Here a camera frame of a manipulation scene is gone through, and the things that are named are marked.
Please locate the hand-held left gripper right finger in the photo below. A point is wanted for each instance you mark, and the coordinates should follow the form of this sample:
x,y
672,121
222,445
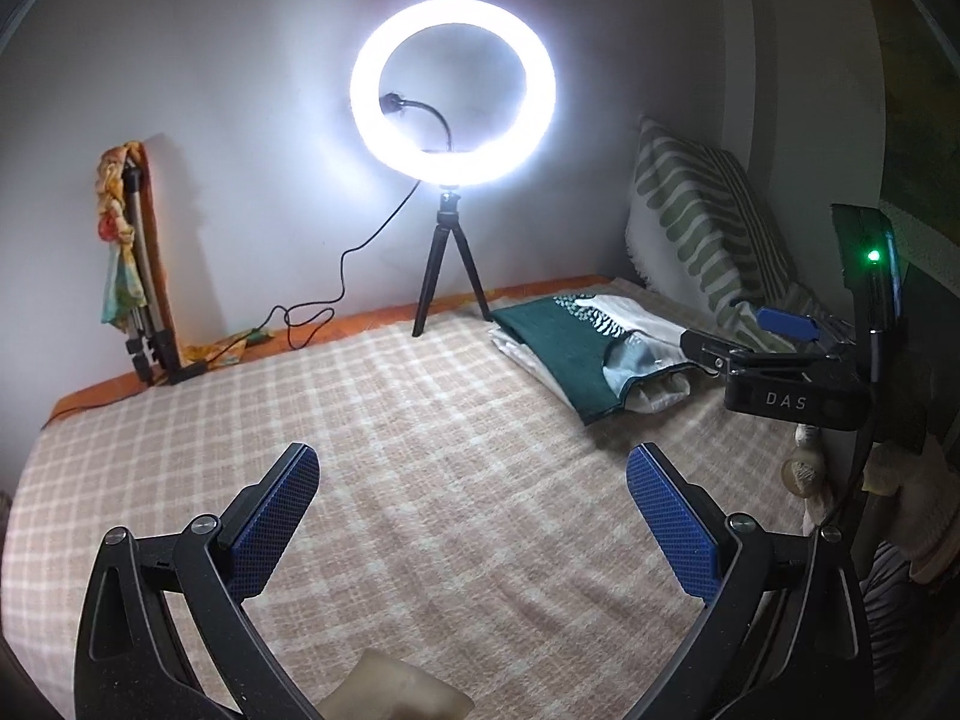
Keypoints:
x,y
675,517

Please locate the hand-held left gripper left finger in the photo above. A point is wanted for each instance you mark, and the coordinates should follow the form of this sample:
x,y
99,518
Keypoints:
x,y
274,517

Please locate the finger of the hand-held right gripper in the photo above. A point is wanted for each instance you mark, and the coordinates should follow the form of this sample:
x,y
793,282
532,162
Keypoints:
x,y
787,324
701,349

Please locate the white printed garment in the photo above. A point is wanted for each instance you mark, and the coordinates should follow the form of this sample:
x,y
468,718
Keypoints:
x,y
645,319

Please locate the zebra print cloth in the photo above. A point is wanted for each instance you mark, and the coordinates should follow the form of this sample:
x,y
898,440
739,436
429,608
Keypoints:
x,y
589,311

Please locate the dark green garment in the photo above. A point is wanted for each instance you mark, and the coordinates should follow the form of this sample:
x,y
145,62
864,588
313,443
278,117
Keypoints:
x,y
562,349

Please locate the cream plush toy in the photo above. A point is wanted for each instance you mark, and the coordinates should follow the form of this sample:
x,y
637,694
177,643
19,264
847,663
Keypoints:
x,y
802,469

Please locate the green striped pillow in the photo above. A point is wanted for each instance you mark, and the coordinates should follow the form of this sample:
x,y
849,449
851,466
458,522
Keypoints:
x,y
697,202

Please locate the cream fuzzy cloth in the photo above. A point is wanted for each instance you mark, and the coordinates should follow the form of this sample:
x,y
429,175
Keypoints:
x,y
907,502

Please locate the beige plaid blanket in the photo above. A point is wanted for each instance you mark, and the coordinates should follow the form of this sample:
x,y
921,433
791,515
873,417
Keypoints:
x,y
420,450

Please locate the yellow green cloth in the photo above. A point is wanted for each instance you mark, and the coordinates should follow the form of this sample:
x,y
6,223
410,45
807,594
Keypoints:
x,y
225,349

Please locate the beige soft object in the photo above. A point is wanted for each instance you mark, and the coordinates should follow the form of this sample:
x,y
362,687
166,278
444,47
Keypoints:
x,y
390,690

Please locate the orange bed sheet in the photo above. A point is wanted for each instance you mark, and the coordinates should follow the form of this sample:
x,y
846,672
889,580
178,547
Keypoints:
x,y
360,322

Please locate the green yellow panel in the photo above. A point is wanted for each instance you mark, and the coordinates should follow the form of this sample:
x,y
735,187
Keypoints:
x,y
930,165

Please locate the person's striped pants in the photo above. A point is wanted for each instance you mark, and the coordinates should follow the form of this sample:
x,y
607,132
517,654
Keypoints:
x,y
889,600

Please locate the folded silver tripod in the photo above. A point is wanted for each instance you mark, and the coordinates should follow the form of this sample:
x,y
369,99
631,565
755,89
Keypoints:
x,y
146,292

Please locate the brown wooden plank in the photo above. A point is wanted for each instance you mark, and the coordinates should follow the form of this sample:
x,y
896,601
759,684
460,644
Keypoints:
x,y
159,240

